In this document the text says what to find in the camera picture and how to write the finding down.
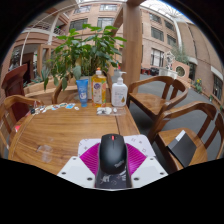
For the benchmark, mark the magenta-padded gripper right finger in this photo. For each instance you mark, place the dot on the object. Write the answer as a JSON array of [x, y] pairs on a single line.
[[136, 160]]

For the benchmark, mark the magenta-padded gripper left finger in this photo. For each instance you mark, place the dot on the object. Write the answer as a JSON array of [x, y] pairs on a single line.
[[88, 160]]

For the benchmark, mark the black computer mouse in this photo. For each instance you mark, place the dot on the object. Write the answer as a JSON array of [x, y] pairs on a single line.
[[112, 154]]

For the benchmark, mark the white grey printed mouse pad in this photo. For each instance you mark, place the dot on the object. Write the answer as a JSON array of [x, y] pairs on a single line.
[[88, 143]]

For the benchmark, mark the black notebook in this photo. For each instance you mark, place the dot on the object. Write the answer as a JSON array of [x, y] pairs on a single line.
[[182, 149]]

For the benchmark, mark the clear plastic wrapper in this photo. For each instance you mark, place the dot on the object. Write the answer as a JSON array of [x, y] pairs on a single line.
[[106, 111]]

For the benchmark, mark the small white sticker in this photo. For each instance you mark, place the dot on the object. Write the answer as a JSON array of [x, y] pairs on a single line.
[[76, 108]]

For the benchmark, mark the light blue sticker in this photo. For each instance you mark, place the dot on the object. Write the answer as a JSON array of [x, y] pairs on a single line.
[[70, 106]]

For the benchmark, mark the wooden armchair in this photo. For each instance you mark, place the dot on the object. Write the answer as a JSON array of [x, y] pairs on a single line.
[[13, 100], [56, 91], [183, 110], [150, 103]]

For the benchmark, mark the oval blue sticker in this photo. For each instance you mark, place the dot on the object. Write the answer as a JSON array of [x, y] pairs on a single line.
[[62, 105]]

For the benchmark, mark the blue red sticker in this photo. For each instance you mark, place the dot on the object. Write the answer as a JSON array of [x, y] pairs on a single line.
[[55, 107]]

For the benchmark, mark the cream sticker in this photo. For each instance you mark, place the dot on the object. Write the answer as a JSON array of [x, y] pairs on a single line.
[[48, 108]]

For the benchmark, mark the blue squeeze tube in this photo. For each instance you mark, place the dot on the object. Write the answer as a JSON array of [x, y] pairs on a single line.
[[82, 93]]

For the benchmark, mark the white pump bottle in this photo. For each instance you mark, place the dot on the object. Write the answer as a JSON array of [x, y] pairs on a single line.
[[119, 93]]

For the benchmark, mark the yellow liquid bottle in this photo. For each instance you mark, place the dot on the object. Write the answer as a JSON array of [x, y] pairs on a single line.
[[99, 90]]

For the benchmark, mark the small black key fob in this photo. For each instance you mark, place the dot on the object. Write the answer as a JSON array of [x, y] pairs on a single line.
[[32, 111]]

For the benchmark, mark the spiky agave plant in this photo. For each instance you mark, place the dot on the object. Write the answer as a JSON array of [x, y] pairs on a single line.
[[41, 75]]

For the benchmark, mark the dark red wooden lectern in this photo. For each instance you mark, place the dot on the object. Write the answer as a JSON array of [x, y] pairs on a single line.
[[15, 86]]

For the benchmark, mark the green plant in white pot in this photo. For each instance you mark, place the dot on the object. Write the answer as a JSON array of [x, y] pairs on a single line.
[[83, 50]]

